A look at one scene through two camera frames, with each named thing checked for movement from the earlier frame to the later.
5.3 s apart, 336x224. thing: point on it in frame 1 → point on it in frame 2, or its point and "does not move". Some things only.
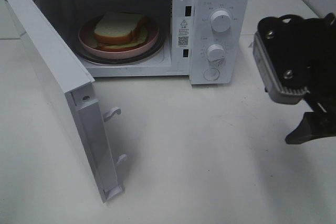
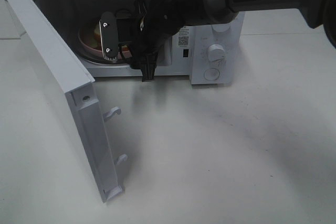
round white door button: x=211 y=74 does not move
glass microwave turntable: x=159 y=48 does not move
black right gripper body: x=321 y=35 → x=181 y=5
